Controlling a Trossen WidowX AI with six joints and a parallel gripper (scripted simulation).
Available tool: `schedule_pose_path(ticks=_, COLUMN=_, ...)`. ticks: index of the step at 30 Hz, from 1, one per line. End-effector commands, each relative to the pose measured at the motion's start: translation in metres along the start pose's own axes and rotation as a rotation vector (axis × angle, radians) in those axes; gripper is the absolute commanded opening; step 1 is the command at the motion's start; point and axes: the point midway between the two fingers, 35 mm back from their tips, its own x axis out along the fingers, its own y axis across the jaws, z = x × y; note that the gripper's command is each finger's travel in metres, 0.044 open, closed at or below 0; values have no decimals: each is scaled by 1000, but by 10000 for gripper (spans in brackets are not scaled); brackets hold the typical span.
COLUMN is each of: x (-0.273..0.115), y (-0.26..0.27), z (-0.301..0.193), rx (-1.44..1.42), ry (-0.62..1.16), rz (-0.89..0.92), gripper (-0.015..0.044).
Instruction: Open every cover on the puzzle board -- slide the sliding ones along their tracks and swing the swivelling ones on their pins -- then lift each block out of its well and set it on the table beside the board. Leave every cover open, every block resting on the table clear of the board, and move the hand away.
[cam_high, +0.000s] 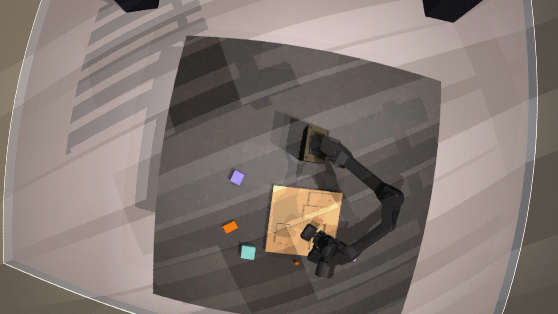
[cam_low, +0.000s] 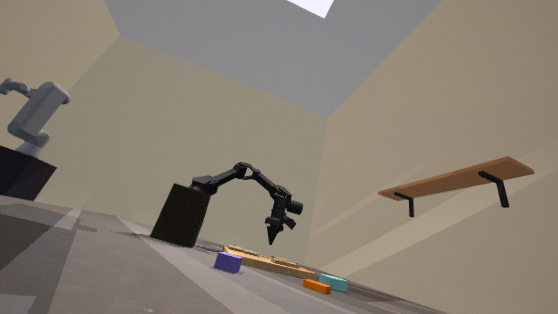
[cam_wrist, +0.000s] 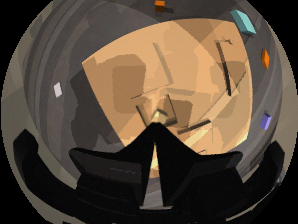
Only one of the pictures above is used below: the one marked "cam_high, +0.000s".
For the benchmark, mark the purple block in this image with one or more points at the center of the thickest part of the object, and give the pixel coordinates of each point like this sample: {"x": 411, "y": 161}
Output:
{"x": 237, "y": 177}

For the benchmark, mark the light blue flat block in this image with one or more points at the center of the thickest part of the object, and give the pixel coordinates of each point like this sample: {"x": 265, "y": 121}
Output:
{"x": 248, "y": 252}

